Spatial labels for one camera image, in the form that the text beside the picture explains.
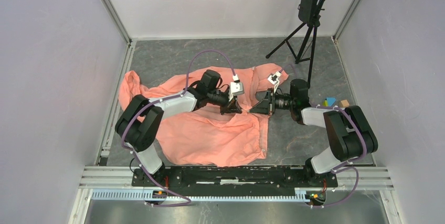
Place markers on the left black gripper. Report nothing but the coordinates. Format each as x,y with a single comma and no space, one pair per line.
233,107

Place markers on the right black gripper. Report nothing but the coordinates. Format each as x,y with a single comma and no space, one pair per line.
264,106

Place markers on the salmon pink jacket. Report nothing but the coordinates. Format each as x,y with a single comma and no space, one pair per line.
206,137

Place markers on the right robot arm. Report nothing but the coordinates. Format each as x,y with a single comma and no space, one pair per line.
348,131

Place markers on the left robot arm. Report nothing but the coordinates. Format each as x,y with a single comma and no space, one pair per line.
140,121

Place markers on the blue toy block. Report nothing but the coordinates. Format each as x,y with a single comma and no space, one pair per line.
331,101

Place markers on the black music stand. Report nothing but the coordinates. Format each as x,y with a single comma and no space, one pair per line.
309,15

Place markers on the tan wooden block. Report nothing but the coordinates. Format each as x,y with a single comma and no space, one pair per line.
344,103

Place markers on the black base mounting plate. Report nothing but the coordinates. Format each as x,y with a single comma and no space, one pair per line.
233,181

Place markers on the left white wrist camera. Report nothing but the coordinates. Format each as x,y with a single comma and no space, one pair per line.
235,87

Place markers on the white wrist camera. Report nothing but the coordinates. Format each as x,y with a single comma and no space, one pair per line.
274,79
235,87

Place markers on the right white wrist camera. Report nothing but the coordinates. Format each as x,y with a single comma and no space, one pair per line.
274,79

